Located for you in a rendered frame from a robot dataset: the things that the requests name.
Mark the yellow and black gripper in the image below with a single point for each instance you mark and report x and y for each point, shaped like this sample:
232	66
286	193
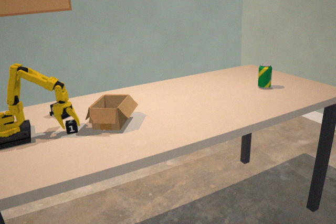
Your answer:
59	109

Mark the green drink can with yellow stripes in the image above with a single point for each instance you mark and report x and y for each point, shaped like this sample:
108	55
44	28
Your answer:
264	76

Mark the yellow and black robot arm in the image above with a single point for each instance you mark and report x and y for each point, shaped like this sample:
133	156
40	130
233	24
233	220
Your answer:
16	71

